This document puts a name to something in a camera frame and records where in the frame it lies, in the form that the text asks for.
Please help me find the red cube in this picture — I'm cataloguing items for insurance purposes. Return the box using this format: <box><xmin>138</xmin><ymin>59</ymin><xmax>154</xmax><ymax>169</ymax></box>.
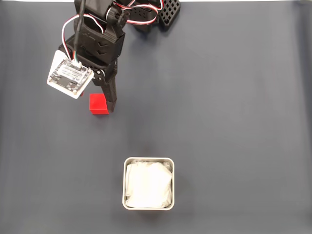
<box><xmin>89</xmin><ymin>93</ymin><xmax>109</xmax><ymax>115</ymax></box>

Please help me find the white square box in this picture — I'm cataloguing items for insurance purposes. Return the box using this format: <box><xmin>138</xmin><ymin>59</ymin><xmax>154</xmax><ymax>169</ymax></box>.
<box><xmin>122</xmin><ymin>156</ymin><xmax>175</xmax><ymax>211</ymax></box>

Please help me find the white tissue paper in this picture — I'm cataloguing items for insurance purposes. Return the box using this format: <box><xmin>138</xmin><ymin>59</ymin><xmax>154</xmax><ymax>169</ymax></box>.
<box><xmin>125</xmin><ymin>159</ymin><xmax>173</xmax><ymax>209</ymax></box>

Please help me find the dark table mat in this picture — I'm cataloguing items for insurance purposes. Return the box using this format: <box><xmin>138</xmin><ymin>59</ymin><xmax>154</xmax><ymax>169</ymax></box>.
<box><xmin>0</xmin><ymin>1</ymin><xmax>312</xmax><ymax>234</ymax></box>

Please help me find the black camera cable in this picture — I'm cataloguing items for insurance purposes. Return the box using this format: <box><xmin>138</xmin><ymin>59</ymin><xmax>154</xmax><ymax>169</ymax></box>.
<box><xmin>72</xmin><ymin>0</ymin><xmax>86</xmax><ymax>68</ymax></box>

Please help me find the camera board on white mount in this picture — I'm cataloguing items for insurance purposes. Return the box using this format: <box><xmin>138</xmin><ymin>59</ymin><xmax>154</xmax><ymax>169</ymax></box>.
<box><xmin>46</xmin><ymin>50</ymin><xmax>96</xmax><ymax>99</ymax></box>

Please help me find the white and red servo cable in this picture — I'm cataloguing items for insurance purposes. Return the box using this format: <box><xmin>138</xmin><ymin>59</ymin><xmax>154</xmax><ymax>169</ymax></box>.
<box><xmin>61</xmin><ymin>13</ymin><xmax>106</xmax><ymax>61</ymax></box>
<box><xmin>113</xmin><ymin>0</ymin><xmax>164</xmax><ymax>27</ymax></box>

